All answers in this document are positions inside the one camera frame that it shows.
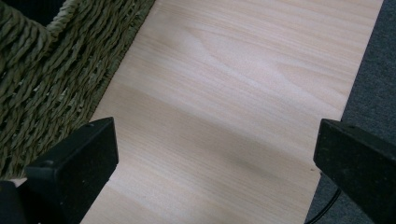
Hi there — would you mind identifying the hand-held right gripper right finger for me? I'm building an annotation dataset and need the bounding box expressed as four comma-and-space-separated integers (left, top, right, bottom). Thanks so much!
313, 118, 396, 224

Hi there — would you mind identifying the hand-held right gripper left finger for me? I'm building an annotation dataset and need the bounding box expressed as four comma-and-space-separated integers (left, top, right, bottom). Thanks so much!
23, 116, 120, 224

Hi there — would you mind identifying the woven seagrass basket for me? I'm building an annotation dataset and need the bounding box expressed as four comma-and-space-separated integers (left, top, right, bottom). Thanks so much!
0, 0, 157, 181

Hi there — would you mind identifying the black cable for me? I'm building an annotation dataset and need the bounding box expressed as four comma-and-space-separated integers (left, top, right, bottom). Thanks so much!
305, 188, 343, 224

